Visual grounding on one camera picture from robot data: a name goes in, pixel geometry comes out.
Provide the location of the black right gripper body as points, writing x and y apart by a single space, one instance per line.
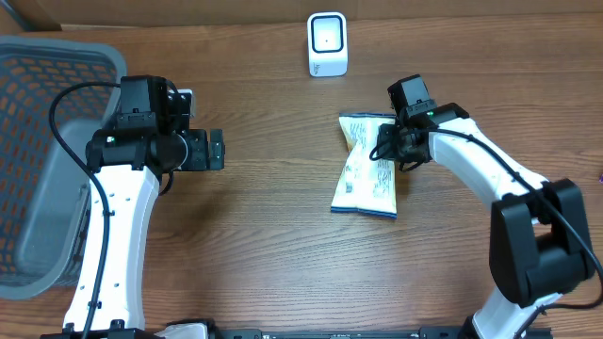
391 147

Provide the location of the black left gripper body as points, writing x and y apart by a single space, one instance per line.
192 152

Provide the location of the yellow snack bag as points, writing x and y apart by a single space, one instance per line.
365 186

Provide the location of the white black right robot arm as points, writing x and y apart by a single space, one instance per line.
540 247

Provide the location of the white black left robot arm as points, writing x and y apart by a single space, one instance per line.
130 162

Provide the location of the white barcode scanner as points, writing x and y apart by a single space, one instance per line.
327 41

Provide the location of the grey plastic shopping basket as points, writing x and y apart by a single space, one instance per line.
45 196

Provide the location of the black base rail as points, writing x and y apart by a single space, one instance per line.
426 332

